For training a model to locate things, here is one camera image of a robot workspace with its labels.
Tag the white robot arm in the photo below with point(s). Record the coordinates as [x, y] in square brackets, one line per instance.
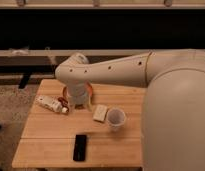
[173, 110]

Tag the white rectangular sponge block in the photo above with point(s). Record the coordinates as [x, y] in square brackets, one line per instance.
[100, 113]

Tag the white plastic bottle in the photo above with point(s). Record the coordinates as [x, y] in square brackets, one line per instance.
[51, 104]

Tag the black rectangular remote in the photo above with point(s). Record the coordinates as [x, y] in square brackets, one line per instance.
[80, 148]

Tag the wooden wall rail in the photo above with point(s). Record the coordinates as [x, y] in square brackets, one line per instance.
[52, 57]

